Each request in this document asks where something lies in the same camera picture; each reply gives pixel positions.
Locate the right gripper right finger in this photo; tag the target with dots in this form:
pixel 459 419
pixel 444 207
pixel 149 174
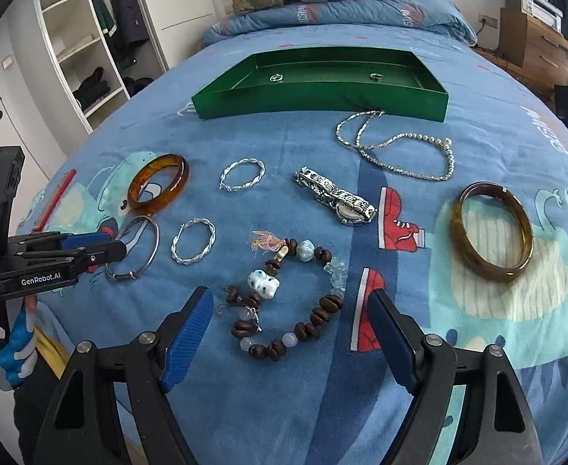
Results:
pixel 496 424

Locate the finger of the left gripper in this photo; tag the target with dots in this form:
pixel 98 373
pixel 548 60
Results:
pixel 75 241
pixel 85 256

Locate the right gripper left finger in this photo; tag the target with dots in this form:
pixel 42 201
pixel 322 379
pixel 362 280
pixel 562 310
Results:
pixel 82 424

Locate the thin silver bangle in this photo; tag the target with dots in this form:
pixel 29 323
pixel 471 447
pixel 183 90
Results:
pixel 141 237

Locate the blue gloved left hand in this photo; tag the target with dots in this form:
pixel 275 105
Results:
pixel 18 356

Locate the amber resin bangle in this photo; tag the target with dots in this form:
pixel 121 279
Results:
pixel 158 184

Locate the twisted silver hoop lower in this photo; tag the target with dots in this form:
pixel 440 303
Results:
pixel 193 241

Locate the twisted silver hoop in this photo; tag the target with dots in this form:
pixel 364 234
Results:
pixel 193 241
pixel 242 174

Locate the twisted silver hoop upper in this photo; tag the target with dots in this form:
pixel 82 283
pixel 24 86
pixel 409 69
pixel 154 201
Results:
pixel 242 174

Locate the dark olive jade bangle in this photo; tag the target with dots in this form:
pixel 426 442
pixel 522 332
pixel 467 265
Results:
pixel 496 257

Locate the white wardrobe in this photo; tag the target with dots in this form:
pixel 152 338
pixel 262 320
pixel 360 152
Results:
pixel 68 66

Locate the blue cartoon bed sheet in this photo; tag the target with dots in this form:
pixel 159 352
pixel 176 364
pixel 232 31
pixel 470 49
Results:
pixel 289 370

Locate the green metal tray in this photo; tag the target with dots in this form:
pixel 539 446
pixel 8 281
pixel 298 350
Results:
pixel 336 78

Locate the wooden drawer cabinet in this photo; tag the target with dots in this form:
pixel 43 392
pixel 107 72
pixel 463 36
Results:
pixel 532 45

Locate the folded blue duvet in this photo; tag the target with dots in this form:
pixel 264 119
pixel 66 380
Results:
pixel 438 16

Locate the grey printer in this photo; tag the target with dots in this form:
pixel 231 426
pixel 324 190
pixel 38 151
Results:
pixel 543 10

